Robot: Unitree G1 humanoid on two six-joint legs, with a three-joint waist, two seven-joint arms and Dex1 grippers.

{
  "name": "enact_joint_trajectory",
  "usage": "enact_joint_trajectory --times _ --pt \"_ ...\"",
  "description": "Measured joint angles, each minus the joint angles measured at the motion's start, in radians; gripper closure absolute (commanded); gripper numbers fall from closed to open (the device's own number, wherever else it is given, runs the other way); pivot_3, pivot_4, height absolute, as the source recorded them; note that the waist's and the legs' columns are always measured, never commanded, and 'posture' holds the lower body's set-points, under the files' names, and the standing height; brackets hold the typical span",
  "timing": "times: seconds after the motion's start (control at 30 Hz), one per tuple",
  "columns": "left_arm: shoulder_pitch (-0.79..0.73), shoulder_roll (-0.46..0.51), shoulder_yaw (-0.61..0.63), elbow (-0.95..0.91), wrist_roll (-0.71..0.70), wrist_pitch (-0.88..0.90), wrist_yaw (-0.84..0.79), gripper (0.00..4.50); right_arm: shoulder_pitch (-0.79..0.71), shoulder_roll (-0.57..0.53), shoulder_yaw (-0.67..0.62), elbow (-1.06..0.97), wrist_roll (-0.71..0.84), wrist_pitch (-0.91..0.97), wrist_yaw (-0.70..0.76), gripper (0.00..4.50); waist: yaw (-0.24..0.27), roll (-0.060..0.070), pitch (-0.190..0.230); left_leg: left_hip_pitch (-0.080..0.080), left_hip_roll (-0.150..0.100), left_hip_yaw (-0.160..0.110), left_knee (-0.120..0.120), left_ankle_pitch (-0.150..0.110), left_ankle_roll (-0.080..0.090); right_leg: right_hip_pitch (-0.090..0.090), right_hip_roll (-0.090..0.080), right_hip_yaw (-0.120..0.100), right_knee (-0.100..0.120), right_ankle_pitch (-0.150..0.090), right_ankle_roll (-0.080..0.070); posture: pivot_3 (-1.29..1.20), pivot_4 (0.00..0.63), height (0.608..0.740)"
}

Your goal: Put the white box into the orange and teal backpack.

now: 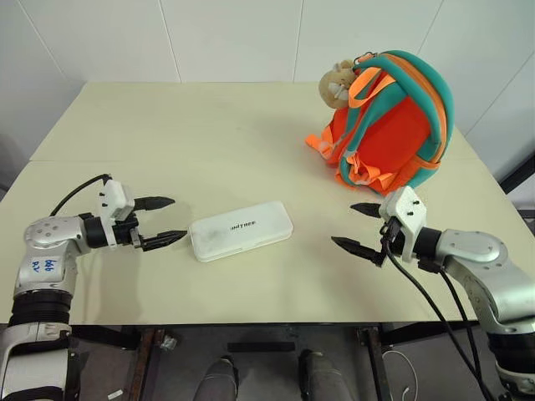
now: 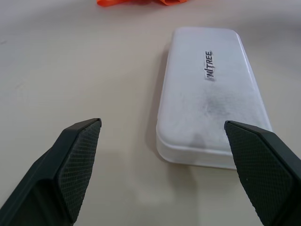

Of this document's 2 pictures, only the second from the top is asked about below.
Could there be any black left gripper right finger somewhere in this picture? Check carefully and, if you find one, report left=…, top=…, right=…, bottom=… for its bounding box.
left=224, top=120, right=301, bottom=226

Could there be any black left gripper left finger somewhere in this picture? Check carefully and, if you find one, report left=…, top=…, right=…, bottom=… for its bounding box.
left=0, top=118, right=103, bottom=226

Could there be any white rectangular case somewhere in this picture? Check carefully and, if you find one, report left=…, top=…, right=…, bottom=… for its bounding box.
left=155, top=27, right=274, bottom=170

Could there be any orange object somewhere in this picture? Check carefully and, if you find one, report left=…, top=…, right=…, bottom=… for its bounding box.
left=96, top=0, right=190, bottom=7

